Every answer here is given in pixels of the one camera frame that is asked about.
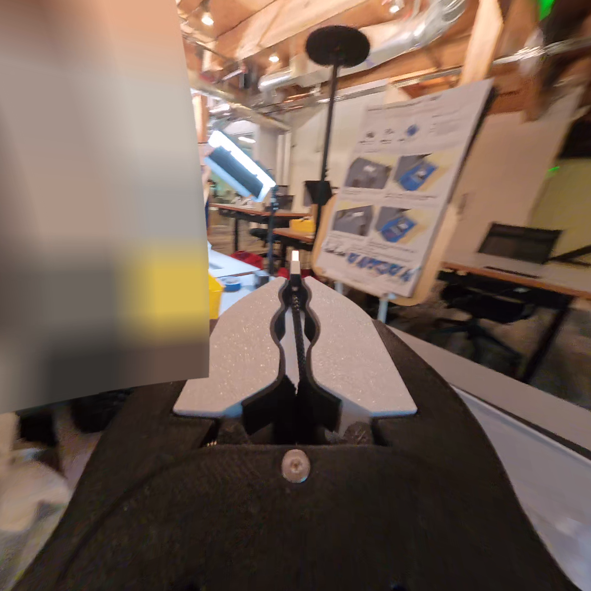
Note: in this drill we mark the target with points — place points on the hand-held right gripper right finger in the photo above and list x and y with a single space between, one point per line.
360 364

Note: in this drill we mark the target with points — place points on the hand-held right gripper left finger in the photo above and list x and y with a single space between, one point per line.
240 360

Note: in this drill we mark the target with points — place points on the yellow plastic bin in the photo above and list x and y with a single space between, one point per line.
214 295

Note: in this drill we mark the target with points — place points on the blue tape roll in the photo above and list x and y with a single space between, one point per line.
231 285

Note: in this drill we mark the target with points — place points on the wooden display board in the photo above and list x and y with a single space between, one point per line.
438 258

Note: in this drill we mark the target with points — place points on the black tripod stand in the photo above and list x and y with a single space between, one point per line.
272 231

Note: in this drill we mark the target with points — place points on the black office chair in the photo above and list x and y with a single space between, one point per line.
480 304

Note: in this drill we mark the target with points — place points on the yellow box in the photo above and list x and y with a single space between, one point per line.
302 225

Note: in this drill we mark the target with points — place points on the wooden top desk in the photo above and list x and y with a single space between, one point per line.
258 210
531 279

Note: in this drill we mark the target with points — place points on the LED light panel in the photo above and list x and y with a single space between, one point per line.
240 171

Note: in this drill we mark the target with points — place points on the open laptop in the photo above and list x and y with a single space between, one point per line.
517 244

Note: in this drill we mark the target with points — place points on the black round-top pole stand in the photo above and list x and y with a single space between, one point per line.
337 44

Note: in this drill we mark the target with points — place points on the silver ventilation duct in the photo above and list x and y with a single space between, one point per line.
415 27

